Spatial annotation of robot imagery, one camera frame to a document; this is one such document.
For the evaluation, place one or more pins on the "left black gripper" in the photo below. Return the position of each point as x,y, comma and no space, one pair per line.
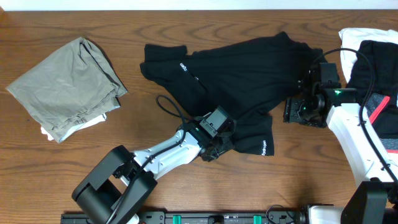
224,143

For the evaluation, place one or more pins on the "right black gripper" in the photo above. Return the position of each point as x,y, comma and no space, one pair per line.
292,111

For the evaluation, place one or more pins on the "black Sydrogen polo shirt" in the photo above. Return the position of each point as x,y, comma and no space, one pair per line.
247,79

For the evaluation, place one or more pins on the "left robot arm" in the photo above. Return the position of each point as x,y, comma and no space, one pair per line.
120,183

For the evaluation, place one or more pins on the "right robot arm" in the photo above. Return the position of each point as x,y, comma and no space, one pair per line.
375,173

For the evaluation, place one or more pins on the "black grey red garment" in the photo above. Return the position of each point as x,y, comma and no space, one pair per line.
382,104

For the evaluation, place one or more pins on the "white garment on right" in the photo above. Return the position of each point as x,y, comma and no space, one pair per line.
351,38

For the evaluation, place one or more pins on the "white garment under olive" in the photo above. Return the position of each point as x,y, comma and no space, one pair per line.
78,127

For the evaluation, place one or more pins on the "folded olive green garment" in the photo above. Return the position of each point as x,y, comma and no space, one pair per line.
73,85

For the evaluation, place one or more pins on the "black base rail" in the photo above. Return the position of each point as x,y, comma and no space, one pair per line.
272,216

